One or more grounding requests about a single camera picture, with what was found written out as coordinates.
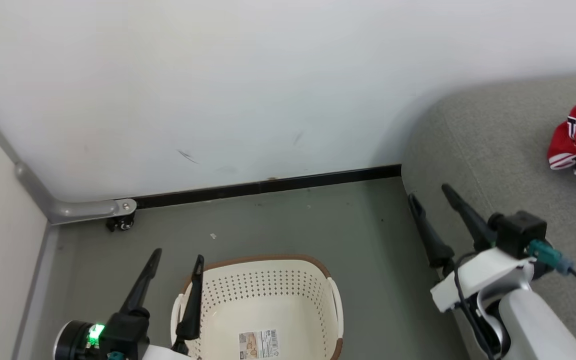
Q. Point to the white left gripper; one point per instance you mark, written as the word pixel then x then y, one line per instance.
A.
pixel 75 342

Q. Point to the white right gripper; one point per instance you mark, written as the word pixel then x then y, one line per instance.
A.
pixel 488 272

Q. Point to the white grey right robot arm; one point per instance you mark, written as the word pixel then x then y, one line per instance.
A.
pixel 538 330

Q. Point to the cream perforated laundry basket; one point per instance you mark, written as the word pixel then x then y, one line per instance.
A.
pixel 268 300

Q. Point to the grey fabric sofa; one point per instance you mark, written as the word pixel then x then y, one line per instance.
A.
pixel 493 140

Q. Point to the printed paper label sticker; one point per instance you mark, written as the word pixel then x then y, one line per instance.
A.
pixel 259 344

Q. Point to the grey partition leg with caster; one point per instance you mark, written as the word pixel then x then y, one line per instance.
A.
pixel 83 210

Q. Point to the black baseboard strip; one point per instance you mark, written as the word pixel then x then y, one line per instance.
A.
pixel 268 186

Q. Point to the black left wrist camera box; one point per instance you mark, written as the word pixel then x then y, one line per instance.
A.
pixel 128 332

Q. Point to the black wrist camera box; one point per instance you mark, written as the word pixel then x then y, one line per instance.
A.
pixel 128 332
pixel 520 232

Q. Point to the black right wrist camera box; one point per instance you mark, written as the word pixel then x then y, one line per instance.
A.
pixel 520 232

